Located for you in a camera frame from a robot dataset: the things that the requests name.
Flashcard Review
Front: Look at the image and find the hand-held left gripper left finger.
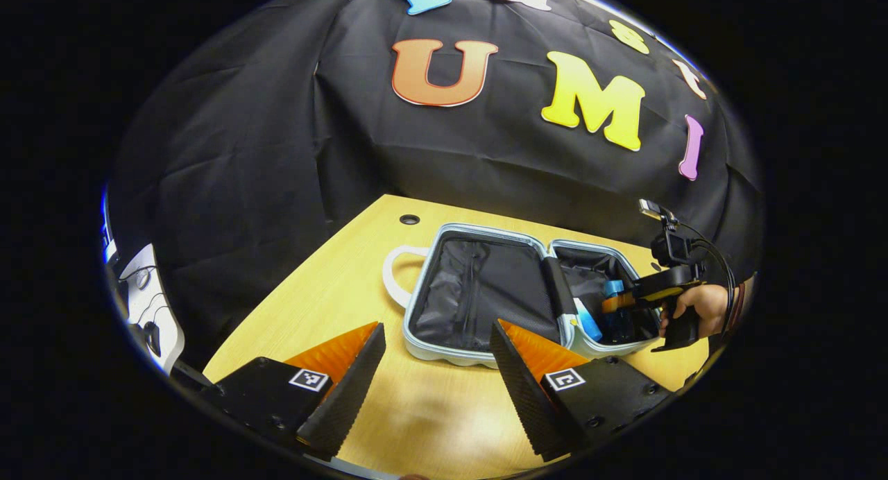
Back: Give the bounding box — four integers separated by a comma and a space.
201, 322, 387, 461

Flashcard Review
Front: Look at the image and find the light blue suitcase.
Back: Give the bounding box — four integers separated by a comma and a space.
382, 222, 663, 368

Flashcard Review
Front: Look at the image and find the white side desk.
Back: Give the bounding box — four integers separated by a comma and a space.
111, 243, 187, 377

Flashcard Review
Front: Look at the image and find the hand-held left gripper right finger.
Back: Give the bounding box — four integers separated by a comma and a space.
489, 319, 674, 463

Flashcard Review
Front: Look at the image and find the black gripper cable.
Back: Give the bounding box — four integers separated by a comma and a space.
676, 222, 737, 335

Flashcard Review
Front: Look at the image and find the black backdrop cloth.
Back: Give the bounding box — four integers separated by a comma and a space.
104, 0, 764, 370

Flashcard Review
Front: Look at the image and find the teal skin care bottle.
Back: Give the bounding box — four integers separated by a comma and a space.
602, 279, 633, 342

